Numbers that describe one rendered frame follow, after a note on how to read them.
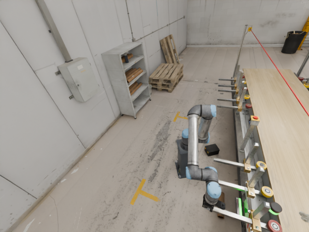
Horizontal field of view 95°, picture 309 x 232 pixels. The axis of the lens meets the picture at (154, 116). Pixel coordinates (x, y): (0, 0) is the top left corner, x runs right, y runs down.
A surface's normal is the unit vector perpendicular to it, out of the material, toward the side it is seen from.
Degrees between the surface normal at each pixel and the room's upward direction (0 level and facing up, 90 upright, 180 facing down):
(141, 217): 0
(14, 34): 90
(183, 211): 0
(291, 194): 0
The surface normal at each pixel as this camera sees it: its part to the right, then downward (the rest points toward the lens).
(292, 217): -0.11, -0.77
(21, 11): 0.90, 0.18
